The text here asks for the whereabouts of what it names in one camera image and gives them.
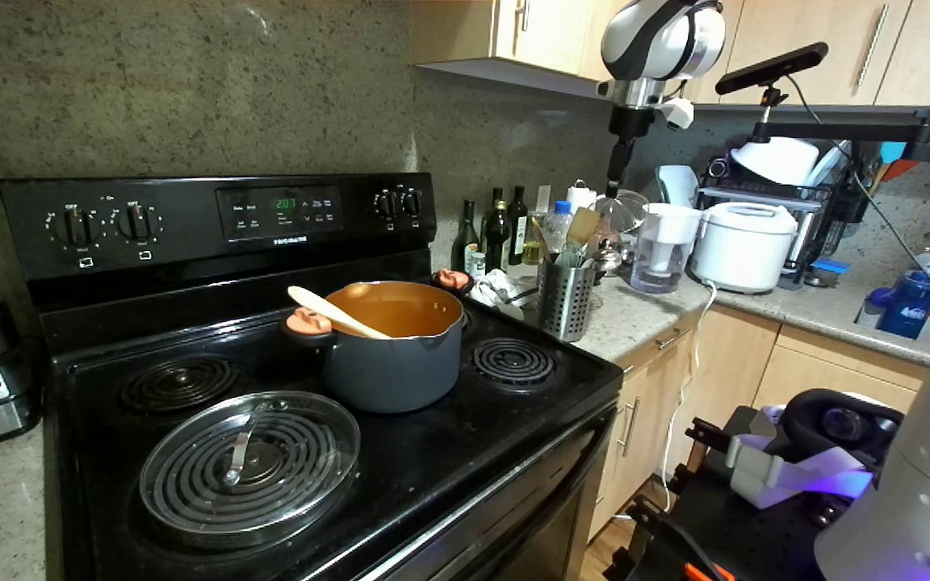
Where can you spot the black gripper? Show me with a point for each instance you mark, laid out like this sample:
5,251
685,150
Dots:
631,125

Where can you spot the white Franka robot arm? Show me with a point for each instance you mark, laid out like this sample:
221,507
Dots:
664,37

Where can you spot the perforated metal utensil holder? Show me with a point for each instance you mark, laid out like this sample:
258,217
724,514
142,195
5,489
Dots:
567,299

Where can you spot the grey pot orange interior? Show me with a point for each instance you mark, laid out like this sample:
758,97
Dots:
395,359

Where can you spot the black electric stove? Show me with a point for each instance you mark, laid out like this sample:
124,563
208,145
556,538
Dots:
272,463

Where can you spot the white container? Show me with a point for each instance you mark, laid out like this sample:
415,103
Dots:
583,195

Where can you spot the clear glass jar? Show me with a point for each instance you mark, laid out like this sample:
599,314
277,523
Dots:
623,227

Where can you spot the white jug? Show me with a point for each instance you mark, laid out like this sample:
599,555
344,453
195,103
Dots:
680,185

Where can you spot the clear plastic bottle blue cap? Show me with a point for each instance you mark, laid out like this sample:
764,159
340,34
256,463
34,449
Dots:
556,227

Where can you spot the clear water filter pitcher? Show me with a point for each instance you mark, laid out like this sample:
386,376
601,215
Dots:
664,253

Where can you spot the dark glass bottle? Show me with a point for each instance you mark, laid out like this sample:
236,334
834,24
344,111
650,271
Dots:
494,229
518,227
466,241

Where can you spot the wooden upper cabinets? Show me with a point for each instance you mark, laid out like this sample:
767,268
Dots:
551,37

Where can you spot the wooden cabinets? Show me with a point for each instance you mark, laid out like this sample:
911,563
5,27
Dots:
551,37
724,371

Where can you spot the white rice cooker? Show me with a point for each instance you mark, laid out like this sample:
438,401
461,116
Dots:
742,247

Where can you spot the white plate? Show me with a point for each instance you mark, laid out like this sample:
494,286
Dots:
777,159

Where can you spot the black dish rack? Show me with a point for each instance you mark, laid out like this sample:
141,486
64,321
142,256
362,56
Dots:
825,215

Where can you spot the wooden lower cabinets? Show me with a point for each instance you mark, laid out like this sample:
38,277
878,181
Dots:
724,371

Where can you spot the light wooden spoon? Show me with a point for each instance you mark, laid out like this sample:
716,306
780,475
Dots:
338,311

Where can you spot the blue object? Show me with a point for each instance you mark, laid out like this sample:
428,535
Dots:
905,306

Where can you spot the white black VR headset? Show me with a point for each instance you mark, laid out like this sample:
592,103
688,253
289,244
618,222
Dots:
809,455

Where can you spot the black robot cart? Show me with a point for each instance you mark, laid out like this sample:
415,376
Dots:
734,538

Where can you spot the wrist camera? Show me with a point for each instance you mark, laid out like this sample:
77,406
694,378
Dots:
680,111

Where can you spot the black bar camera on stand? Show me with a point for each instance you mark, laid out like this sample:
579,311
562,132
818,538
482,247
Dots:
773,65

